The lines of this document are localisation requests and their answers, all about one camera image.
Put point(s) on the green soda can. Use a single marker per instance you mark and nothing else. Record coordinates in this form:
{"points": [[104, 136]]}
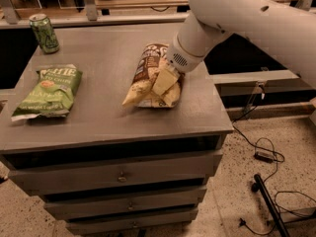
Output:
{"points": [[44, 33]]}

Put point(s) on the grey drawer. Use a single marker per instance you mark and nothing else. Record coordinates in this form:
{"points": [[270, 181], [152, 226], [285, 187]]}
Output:
{"points": [[106, 205], [69, 178], [141, 220]]}

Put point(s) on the black power adapter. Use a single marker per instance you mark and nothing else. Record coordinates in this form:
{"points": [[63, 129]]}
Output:
{"points": [[264, 157]]}

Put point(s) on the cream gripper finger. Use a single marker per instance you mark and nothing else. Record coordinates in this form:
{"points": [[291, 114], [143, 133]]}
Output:
{"points": [[167, 77]]}

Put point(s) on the black stand leg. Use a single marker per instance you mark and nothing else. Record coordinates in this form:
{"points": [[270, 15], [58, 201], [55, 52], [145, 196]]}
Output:
{"points": [[259, 184]]}

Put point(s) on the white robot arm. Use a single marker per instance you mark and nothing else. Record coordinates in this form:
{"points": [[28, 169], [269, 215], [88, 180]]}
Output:
{"points": [[285, 33]]}

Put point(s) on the grey drawer cabinet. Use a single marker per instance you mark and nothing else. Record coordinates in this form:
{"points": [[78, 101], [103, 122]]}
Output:
{"points": [[99, 127]]}

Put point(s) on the top grey drawer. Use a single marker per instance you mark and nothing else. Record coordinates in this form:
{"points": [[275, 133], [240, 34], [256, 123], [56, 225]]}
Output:
{"points": [[69, 178]]}

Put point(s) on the metal railing frame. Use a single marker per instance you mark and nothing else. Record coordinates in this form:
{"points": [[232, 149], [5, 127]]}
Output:
{"points": [[15, 13]]}

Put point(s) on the brown sea salt chip bag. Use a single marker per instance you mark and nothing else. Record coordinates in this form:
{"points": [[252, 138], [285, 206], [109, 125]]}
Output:
{"points": [[140, 94]]}

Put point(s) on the green jalapeno chip bag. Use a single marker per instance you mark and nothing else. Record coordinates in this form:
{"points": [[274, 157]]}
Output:
{"points": [[54, 94]]}

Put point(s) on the middle grey drawer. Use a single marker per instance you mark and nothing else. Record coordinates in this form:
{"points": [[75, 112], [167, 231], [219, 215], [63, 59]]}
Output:
{"points": [[106, 205]]}

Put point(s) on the bottom grey drawer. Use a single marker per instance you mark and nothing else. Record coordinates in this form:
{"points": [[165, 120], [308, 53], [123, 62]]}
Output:
{"points": [[141, 220]]}

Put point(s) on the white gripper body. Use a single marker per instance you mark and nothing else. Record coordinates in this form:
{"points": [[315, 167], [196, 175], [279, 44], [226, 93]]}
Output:
{"points": [[182, 58]]}

